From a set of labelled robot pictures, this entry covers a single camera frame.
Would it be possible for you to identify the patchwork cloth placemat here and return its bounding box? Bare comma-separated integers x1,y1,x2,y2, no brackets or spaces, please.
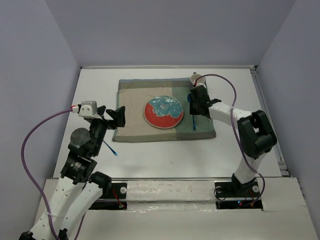
112,78,217,143

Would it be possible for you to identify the blue metal fork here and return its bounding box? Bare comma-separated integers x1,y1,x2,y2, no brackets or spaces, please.
103,140,118,156

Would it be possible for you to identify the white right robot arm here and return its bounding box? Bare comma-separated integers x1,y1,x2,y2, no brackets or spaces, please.
188,85,277,196

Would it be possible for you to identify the blue metal spoon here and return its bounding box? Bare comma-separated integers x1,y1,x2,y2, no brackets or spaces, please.
187,93,196,131

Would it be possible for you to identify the lavender cup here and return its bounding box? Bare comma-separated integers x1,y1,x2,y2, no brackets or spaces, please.
190,72,206,86

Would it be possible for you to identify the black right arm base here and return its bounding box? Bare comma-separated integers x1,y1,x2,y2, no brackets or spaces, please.
213,175,263,210

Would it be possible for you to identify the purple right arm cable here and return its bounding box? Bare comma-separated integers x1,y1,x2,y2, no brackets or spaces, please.
195,73,266,207

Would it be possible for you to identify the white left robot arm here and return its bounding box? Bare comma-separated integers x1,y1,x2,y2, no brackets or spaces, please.
19,101,126,240

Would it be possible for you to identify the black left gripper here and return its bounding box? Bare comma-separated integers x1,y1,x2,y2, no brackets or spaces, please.
89,104,126,155

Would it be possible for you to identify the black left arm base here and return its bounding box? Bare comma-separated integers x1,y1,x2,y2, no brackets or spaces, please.
89,182,128,211

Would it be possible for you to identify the red and teal plate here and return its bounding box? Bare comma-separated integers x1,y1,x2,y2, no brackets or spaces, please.
143,95,184,129

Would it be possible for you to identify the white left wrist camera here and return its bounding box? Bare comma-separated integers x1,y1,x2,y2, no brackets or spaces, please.
71,101,100,119

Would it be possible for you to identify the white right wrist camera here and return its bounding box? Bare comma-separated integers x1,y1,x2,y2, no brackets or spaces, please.
193,81,202,88

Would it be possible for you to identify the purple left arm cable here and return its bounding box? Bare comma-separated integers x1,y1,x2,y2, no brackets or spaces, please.
20,107,86,240

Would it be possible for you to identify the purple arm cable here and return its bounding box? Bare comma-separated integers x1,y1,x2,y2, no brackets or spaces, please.
195,73,266,207
20,107,86,240

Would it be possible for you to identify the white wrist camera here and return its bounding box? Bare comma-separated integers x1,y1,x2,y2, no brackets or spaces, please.
71,101,100,119
193,81,202,88

